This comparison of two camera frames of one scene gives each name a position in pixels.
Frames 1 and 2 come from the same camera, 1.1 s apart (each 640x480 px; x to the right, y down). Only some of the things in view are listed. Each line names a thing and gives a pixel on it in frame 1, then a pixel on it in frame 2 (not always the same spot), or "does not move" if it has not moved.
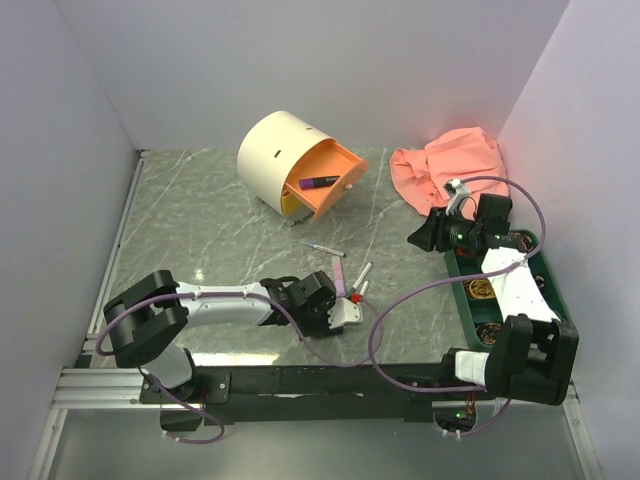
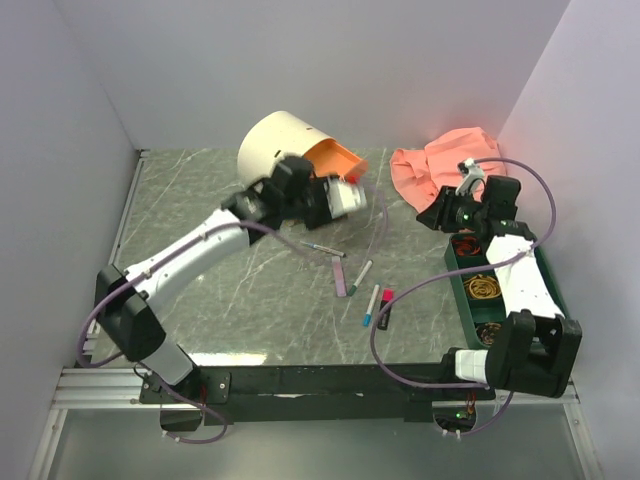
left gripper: [323, 326] → [322, 186]
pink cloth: [420, 175] does not move
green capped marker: [360, 280] does not move
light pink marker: [340, 286] does not move
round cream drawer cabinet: [290, 165] does not move
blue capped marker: [365, 285] → [368, 315]
